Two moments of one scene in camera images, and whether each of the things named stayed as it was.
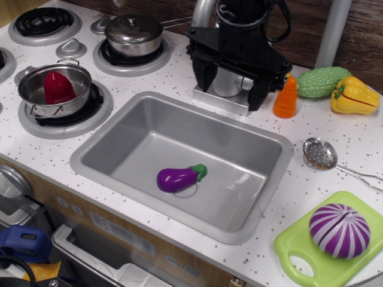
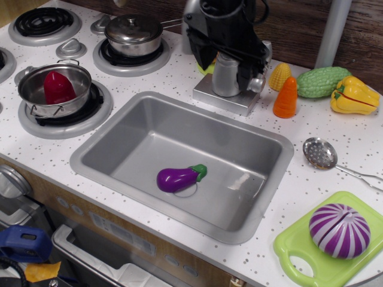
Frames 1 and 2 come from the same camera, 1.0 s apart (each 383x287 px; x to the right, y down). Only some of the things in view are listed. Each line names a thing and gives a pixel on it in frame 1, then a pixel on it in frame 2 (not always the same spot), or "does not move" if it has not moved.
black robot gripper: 240,43 → 230,26
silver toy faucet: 227,92 does not move
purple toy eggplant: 179,180 does not move
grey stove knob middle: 71,48 does not move
